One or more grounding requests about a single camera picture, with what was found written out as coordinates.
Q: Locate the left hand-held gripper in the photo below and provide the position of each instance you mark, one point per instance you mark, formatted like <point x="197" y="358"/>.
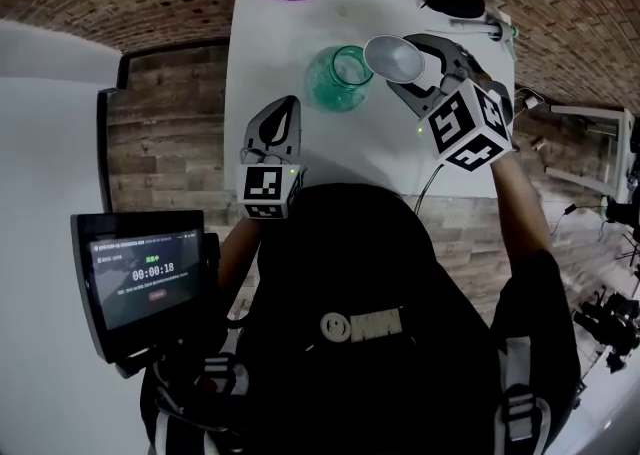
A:
<point x="262" y="183"/>

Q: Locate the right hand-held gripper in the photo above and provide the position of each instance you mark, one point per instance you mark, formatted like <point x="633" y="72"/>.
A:
<point x="452" y="125"/>

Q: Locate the small metal bowl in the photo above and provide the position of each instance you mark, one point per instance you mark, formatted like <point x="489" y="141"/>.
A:
<point x="395" y="60"/>

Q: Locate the green glass jar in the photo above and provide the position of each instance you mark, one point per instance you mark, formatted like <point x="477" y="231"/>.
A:
<point x="332" y="85"/>

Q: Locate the person's left forearm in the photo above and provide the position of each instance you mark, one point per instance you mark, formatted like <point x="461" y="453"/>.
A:
<point x="240" y="253"/>

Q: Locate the person's right forearm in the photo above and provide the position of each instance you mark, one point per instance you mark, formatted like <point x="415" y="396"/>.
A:
<point x="520" y="208"/>

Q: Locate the black pouch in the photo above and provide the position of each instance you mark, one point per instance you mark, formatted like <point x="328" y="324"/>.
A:
<point x="455" y="2"/>

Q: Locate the white table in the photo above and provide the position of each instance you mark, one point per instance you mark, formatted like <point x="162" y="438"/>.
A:
<point x="350" y="163"/>
<point x="590" y="112"/>

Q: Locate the white charger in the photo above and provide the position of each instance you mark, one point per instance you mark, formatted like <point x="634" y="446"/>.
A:
<point x="531" y="102"/>

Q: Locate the small brown floor object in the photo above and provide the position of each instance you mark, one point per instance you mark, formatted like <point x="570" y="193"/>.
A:
<point x="539" y="145"/>

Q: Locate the person's black shirt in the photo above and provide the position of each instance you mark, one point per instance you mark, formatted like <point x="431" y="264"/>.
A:
<point x="360" y="293"/>

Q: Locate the black tablet screen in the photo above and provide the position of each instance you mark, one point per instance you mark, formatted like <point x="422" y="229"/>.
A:
<point x="145" y="278"/>

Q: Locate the black tripod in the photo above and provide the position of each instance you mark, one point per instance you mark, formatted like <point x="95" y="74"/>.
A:
<point x="620" y="213"/>

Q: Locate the black camera equipment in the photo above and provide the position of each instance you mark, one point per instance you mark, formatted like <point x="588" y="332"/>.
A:
<point x="607" y="328"/>

